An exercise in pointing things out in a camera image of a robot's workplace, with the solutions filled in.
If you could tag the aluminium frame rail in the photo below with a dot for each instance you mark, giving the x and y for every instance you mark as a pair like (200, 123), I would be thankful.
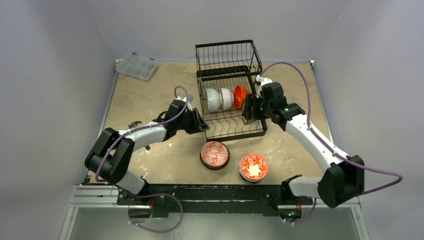
(105, 196)

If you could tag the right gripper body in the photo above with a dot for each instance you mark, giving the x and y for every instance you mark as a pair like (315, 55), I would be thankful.
(252, 106)

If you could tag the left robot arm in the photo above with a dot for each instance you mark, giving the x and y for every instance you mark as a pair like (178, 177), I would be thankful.
(110, 156)

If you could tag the red patterned black bowl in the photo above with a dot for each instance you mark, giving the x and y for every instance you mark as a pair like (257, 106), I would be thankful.
(214, 155)

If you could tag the red floral bowl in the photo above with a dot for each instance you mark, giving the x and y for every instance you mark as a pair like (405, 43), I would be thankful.
(253, 168)

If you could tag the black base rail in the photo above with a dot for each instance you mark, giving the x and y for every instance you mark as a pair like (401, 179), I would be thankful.
(162, 199)

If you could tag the orange white bowl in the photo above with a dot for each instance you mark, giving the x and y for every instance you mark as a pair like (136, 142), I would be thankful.
(239, 95)

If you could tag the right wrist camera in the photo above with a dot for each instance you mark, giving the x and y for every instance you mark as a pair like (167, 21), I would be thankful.
(261, 81)

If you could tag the clear plastic organizer box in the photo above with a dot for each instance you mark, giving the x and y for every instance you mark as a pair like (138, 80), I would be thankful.
(136, 66)

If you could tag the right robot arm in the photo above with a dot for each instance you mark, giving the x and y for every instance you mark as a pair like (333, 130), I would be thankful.
(343, 175)

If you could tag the brown beige bowl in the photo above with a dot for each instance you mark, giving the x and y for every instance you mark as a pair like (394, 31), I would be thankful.
(250, 122)

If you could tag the white ribbed bowl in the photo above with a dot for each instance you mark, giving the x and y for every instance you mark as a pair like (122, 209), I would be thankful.
(213, 98)

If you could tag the small hammer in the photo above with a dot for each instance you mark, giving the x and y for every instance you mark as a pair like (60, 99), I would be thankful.
(135, 125)

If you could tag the black wire dish rack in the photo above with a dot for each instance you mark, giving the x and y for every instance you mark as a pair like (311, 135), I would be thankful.
(227, 65)

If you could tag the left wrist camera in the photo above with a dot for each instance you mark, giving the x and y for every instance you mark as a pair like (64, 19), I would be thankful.
(187, 100)

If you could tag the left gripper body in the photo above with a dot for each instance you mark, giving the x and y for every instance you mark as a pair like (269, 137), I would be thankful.
(186, 122)

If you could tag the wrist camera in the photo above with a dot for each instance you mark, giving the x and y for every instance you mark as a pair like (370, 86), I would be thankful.
(261, 81)
(187, 100)

